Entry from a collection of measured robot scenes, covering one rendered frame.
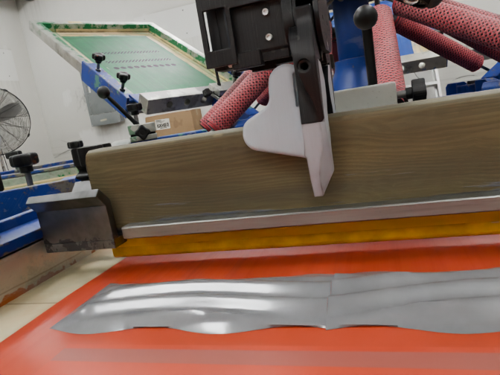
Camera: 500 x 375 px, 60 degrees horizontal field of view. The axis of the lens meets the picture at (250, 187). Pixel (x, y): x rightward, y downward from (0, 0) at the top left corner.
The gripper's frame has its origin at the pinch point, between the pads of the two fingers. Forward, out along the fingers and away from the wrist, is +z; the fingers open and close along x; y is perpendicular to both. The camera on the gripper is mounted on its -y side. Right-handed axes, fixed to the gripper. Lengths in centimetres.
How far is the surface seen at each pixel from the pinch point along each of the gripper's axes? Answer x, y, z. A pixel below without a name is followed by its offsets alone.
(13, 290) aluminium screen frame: 7.0, 25.3, 5.7
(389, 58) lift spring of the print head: -50, -7, -10
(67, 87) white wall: -411, 338, -61
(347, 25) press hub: -79, 1, -21
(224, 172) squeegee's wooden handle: 1.5, 7.9, -1.0
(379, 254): 1.5, -2.9, 6.3
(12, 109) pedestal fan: -304, 320, -39
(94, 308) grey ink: 10.2, 15.3, 5.7
